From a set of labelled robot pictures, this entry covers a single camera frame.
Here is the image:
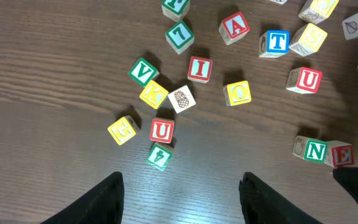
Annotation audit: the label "red E block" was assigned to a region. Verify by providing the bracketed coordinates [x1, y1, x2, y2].
[324, 141, 355, 168]

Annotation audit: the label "blue T block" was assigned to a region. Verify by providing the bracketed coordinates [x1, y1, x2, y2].
[259, 30, 290, 58]

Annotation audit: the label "plain wooden picture block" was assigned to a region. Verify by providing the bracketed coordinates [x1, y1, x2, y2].
[168, 85, 196, 113]

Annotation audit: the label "red u block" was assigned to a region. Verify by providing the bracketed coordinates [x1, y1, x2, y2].
[286, 67, 323, 94]
[149, 118, 175, 144]

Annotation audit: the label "yellow S block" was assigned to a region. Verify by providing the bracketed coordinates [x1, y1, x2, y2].
[289, 23, 328, 57]

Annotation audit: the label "green N block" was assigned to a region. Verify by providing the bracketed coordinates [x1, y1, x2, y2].
[293, 136, 328, 163]

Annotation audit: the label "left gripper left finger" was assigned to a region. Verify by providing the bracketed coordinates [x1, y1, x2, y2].
[42, 172, 124, 224]

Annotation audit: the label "yellow block top row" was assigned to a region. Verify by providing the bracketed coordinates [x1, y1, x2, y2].
[270, 0, 288, 5]

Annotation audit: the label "green 4 block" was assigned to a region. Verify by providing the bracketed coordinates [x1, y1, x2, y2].
[146, 142, 174, 171]

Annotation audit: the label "green F block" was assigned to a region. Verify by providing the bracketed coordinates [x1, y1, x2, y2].
[161, 0, 190, 22]

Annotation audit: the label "yellow C block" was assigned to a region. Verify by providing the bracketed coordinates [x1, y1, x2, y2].
[298, 0, 339, 25]

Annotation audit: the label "green 7 block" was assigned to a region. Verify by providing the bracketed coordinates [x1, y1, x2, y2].
[165, 21, 195, 55]

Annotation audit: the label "green V block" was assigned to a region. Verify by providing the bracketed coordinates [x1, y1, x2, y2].
[129, 58, 160, 87]

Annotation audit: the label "yellow O block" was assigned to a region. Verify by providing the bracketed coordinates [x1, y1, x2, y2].
[223, 81, 252, 106]

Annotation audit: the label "red I block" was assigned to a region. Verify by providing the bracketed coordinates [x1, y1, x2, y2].
[187, 56, 213, 83]

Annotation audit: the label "yellow block beside V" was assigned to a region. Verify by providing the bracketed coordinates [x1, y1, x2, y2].
[139, 80, 169, 110]

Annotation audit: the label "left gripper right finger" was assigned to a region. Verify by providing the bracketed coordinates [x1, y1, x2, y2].
[239, 172, 321, 224]

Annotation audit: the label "yellow block far left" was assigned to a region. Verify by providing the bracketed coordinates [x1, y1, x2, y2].
[108, 115, 140, 145]

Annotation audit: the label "red A block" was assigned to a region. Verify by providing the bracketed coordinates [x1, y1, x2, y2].
[219, 11, 250, 45]

